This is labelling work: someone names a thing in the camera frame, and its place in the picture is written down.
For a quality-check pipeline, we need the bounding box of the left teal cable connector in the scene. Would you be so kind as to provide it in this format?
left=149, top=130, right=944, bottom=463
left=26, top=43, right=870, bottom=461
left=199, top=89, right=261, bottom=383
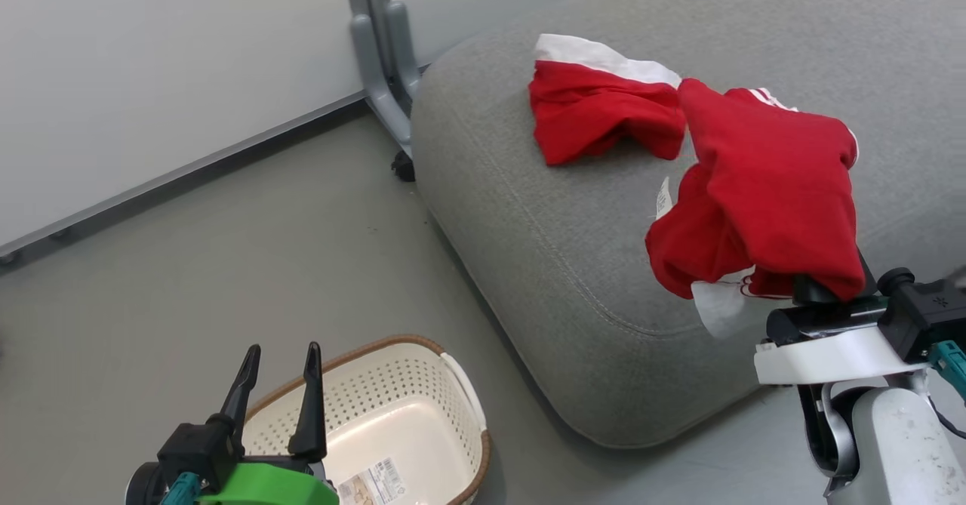
left=160, top=473, right=203, bottom=505

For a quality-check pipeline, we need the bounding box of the grey fabric sofa seat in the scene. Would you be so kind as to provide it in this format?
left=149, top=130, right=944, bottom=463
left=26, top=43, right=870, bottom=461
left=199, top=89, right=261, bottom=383
left=411, top=0, right=966, bottom=449

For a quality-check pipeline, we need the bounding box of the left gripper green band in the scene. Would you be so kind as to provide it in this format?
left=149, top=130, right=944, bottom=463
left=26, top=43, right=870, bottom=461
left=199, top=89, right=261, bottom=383
left=198, top=342, right=340, bottom=505

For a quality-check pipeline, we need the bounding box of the red garment with white stripes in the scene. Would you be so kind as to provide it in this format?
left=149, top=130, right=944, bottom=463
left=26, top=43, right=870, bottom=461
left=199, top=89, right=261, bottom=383
left=645, top=79, right=866, bottom=340

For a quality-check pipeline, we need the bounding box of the teal cable connector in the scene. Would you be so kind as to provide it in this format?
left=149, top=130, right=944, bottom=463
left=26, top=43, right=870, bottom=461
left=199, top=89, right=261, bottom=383
left=160, top=473, right=203, bottom=505
left=928, top=341, right=966, bottom=400

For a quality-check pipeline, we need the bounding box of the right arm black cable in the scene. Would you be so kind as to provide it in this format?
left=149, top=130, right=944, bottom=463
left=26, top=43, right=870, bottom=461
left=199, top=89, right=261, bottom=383
left=928, top=396, right=966, bottom=440

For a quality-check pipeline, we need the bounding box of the cream perforated laundry basket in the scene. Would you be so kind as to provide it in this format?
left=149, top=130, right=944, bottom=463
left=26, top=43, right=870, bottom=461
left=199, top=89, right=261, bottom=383
left=241, top=334, right=492, bottom=505

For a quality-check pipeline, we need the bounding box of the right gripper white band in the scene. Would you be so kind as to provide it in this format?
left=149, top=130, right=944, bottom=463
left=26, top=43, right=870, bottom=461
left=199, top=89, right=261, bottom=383
left=755, top=251, right=929, bottom=385

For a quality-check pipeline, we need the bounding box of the right teal cable connector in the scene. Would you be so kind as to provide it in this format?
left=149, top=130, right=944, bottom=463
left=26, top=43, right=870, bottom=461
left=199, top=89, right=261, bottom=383
left=928, top=341, right=966, bottom=400

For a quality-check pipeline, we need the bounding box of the red garment with white band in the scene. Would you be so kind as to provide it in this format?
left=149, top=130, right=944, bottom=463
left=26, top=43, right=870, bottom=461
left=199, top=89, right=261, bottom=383
left=528, top=33, right=688, bottom=167

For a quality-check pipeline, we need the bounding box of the paper label sticker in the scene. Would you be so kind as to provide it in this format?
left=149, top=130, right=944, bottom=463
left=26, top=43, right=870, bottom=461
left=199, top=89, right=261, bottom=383
left=336, top=456, right=409, bottom=505

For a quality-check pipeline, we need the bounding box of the grey partition stand post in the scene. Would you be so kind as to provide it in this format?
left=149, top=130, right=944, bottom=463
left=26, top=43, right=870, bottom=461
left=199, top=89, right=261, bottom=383
left=341, top=0, right=422, bottom=160

